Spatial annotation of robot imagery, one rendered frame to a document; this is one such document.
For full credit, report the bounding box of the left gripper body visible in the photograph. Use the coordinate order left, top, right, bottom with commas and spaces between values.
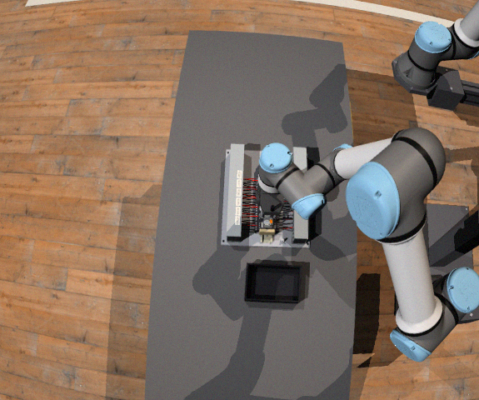
256, 174, 284, 215

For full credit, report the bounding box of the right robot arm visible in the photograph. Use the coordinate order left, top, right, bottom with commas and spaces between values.
397, 0, 479, 89

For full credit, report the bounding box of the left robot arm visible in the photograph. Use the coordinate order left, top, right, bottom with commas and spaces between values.
259, 127, 479, 362

